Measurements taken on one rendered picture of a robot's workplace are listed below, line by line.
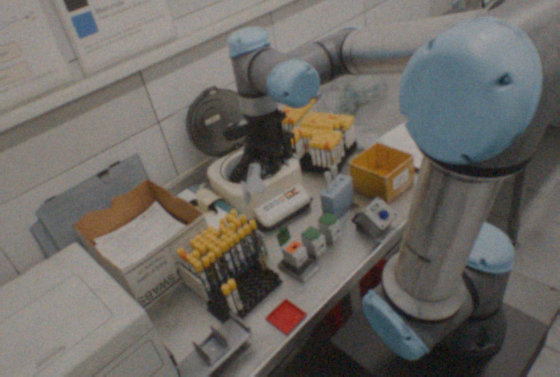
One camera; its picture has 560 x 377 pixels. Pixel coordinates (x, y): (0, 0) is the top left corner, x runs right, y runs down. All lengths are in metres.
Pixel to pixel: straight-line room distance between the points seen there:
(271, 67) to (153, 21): 0.67
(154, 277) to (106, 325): 0.39
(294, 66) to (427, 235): 0.33
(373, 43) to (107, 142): 0.87
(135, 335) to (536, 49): 0.67
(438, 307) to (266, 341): 0.47
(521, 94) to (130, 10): 1.08
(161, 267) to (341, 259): 0.45
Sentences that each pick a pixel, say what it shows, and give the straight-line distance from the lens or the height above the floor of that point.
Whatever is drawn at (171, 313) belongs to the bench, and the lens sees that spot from 1.17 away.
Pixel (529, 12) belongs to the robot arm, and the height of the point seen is 1.58.
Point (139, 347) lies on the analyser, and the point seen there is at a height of 1.11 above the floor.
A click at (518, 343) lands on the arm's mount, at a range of 0.98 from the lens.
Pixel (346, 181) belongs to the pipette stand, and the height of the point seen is 0.98.
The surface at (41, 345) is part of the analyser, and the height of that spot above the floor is 1.17.
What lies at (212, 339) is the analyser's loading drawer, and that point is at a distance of 1.04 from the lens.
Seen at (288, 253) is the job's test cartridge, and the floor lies 0.95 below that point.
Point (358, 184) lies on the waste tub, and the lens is 1.35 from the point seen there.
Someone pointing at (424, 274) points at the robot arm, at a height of 1.25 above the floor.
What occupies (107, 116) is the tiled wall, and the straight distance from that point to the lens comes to 1.35.
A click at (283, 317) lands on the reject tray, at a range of 1.08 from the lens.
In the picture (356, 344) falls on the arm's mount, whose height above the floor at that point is 0.95.
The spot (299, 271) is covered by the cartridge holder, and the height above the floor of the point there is 0.90.
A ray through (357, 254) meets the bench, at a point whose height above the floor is 0.88.
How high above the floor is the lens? 1.72
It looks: 34 degrees down
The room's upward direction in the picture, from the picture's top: 12 degrees counter-clockwise
